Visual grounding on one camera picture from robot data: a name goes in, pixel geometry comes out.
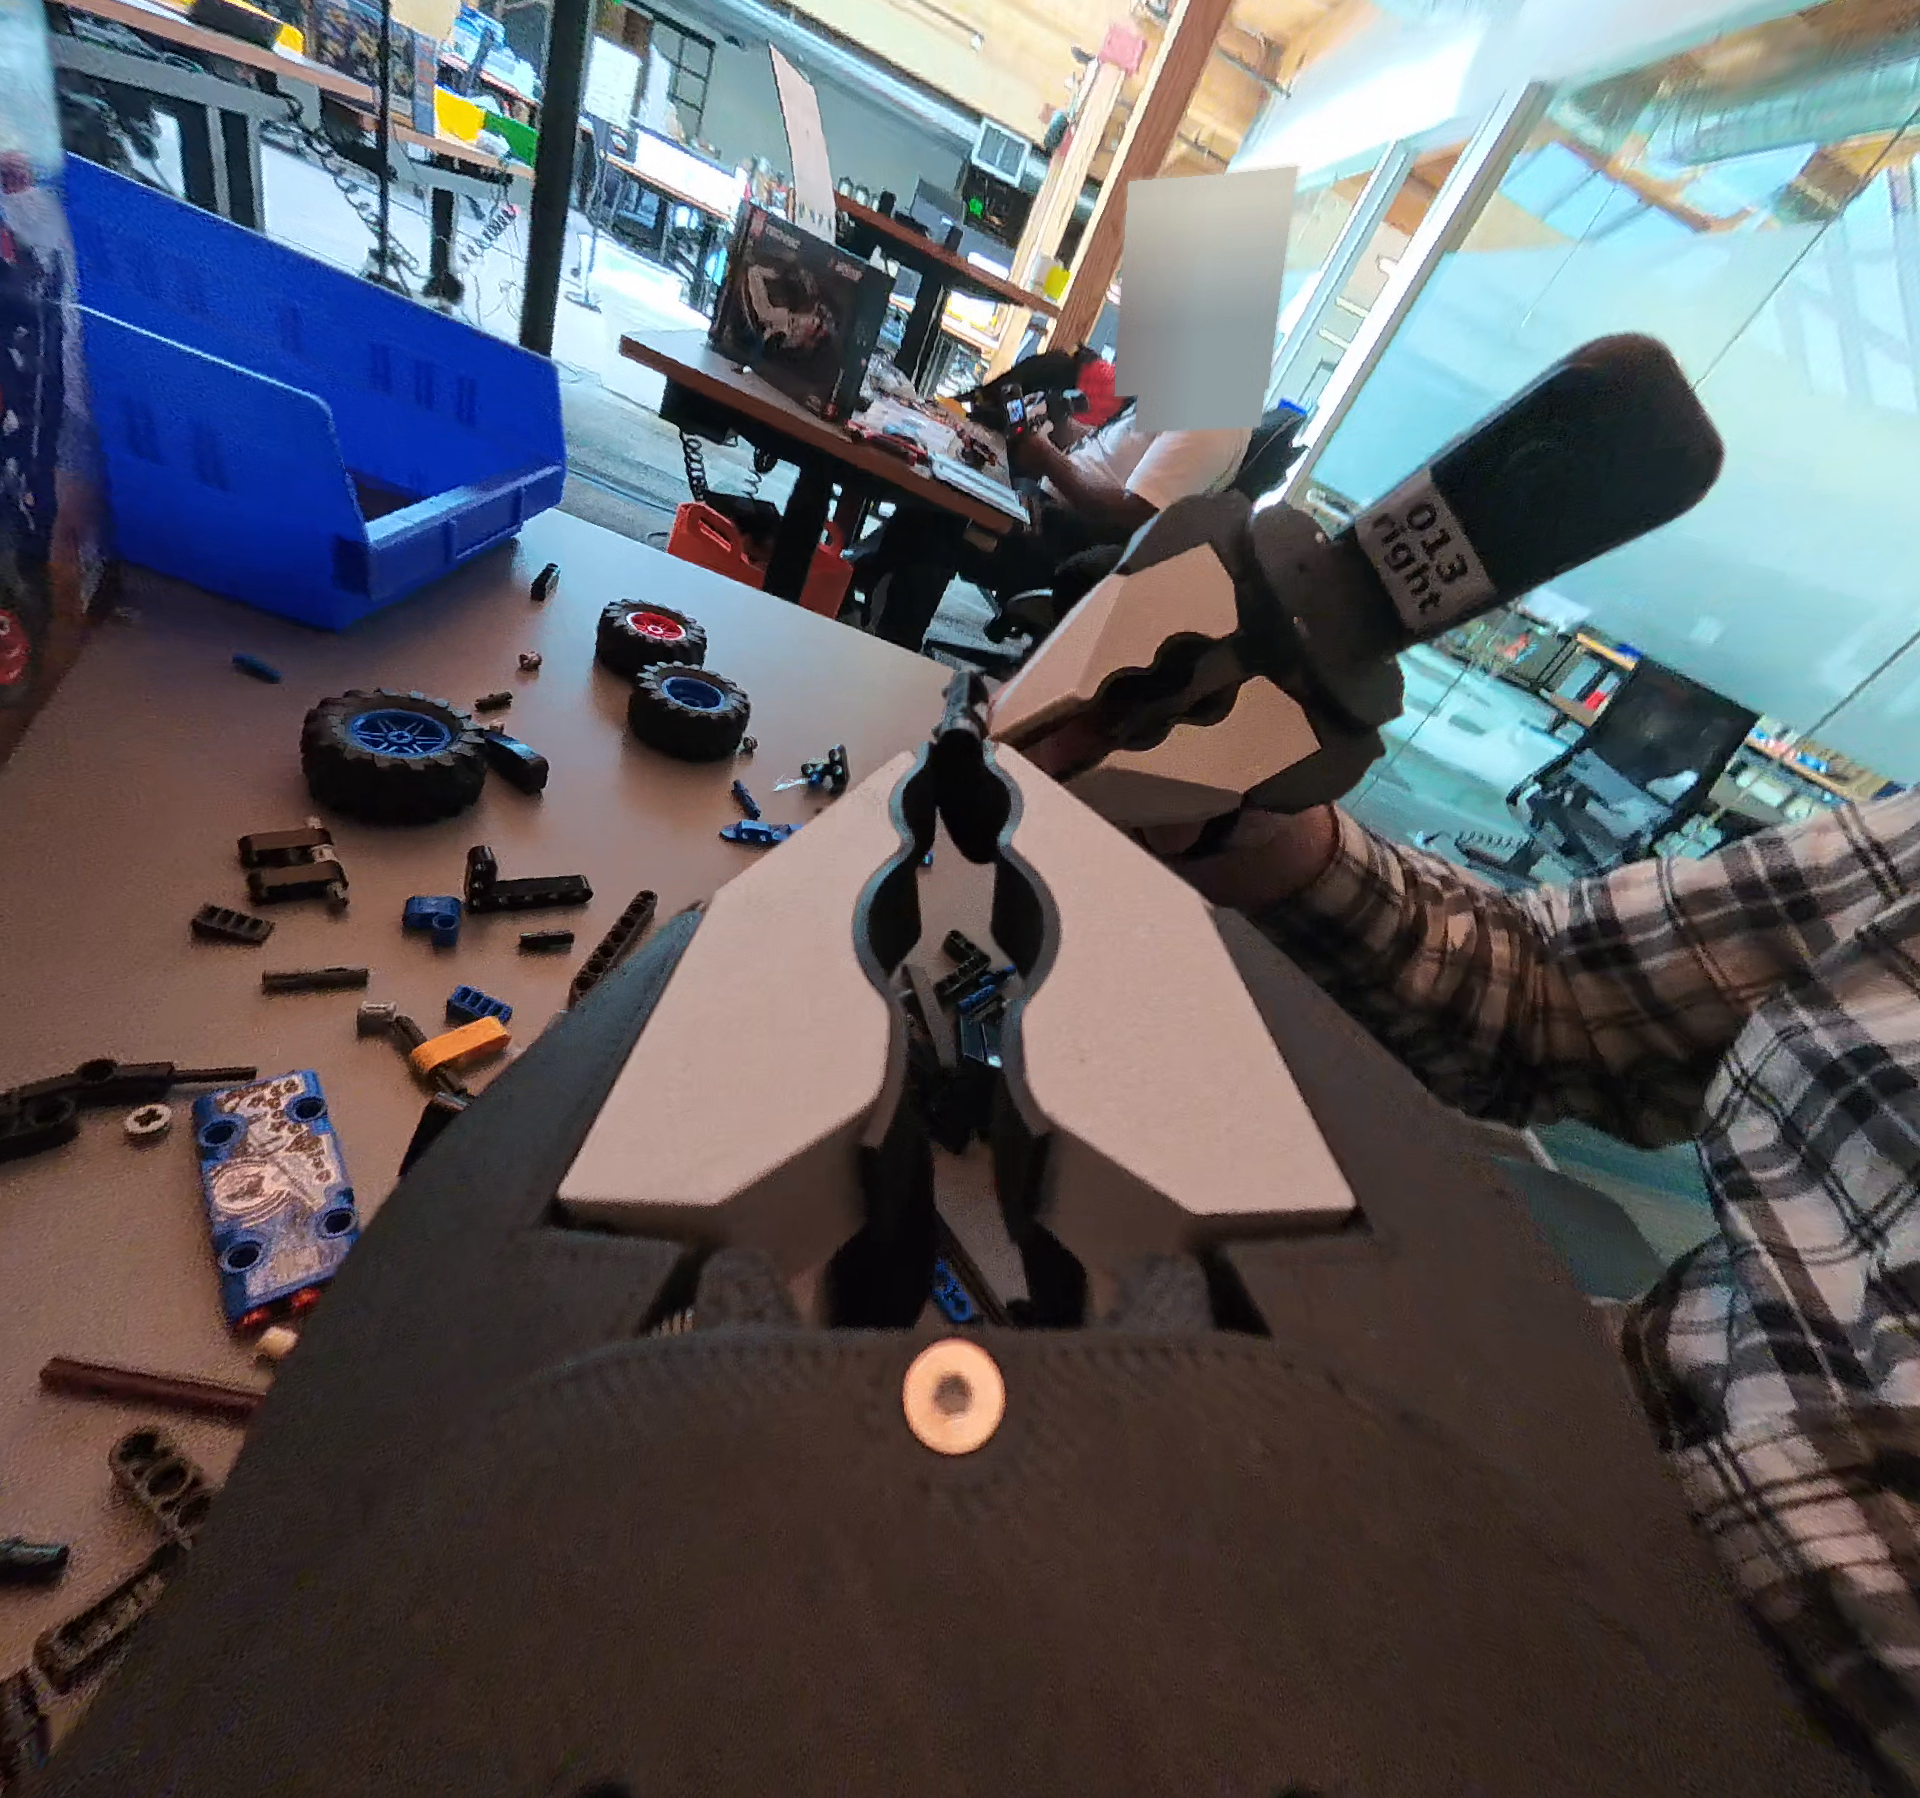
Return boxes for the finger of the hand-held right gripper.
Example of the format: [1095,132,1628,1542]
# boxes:
[1054,663,1342,842]
[993,493,1255,753]

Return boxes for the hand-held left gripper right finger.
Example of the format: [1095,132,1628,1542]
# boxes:
[970,743,1359,1326]

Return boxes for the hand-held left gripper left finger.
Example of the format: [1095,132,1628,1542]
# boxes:
[559,743,960,1326]

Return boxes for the pile of toy building pieces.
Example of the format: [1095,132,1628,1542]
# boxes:
[0,563,1009,1711]

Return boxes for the person's right forearm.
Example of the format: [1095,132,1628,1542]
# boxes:
[1246,795,1920,1155]

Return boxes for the grey desk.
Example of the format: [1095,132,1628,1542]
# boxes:
[0,493,1038,1798]

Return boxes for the orange toy brick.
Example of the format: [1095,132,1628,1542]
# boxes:
[410,1017,514,1085]

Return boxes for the black office chair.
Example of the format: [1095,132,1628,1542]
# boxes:
[1509,666,1765,887]

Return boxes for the black toy wheel blue rim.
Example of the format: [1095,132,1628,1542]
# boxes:
[302,691,492,825]
[628,666,757,768]

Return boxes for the red container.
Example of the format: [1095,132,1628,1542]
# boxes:
[667,499,852,616]

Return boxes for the black toy wheel red rim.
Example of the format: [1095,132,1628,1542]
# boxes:
[595,599,714,682]

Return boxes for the dark cardboard box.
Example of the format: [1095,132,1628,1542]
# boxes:
[712,204,896,423]

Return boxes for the blue printed toy panel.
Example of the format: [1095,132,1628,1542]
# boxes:
[195,1073,362,1329]

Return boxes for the wooden table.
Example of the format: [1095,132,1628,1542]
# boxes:
[621,194,1038,612]

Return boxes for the black pole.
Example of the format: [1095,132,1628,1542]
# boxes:
[520,0,607,361]

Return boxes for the blue storage bin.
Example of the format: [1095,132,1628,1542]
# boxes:
[62,158,569,633]

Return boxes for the toy truck cardboard box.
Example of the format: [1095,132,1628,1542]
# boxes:
[0,0,116,753]

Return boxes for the wooden post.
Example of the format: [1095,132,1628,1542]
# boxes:
[1046,0,1293,361]

